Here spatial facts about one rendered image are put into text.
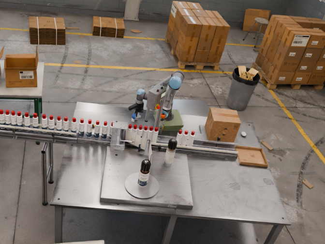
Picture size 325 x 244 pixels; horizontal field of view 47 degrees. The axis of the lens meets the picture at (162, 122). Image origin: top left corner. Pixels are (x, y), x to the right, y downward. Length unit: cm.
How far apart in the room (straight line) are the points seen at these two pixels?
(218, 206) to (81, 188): 123
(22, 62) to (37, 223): 191
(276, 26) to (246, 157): 375
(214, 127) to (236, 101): 231
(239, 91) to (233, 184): 270
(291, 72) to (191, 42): 191
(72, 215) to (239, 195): 166
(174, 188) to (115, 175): 54
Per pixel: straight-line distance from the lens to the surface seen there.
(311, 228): 494
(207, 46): 713
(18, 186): 456
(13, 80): 465
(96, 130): 372
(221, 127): 401
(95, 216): 396
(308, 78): 762
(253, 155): 415
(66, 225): 389
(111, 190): 331
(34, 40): 740
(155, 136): 373
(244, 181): 380
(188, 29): 685
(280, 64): 711
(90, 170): 353
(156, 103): 352
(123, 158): 360
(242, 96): 620
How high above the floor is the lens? 332
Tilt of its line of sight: 36 degrees down
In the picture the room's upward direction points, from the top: 12 degrees clockwise
